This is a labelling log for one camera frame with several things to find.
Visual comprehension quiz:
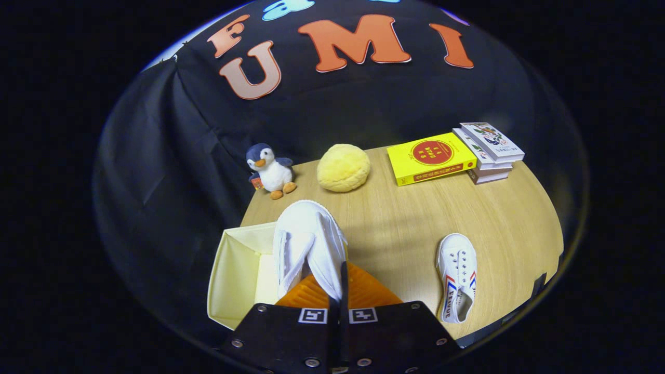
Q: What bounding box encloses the white book with brown spine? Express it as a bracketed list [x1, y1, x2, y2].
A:
[467, 167, 512, 185]

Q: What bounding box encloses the plush penguin toy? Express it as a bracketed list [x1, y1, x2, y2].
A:
[246, 143, 298, 201]

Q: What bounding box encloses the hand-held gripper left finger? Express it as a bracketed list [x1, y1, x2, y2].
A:
[221, 275, 339, 374]

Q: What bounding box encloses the yellow plush bun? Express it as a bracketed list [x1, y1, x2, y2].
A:
[316, 144, 371, 193]

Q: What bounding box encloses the white book with illustrated cover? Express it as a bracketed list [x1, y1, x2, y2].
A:
[460, 122, 525, 163]

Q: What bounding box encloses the white canvas shoe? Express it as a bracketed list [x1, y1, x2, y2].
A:
[435, 233, 477, 324]
[273, 200, 349, 303]

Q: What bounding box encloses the yellow book with red circle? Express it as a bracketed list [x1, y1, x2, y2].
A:
[387, 132, 477, 186]

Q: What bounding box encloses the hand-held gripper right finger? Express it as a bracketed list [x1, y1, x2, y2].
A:
[340, 261, 463, 374]

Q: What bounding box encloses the beige fabric storage box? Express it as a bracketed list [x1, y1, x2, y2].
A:
[207, 221, 278, 330]

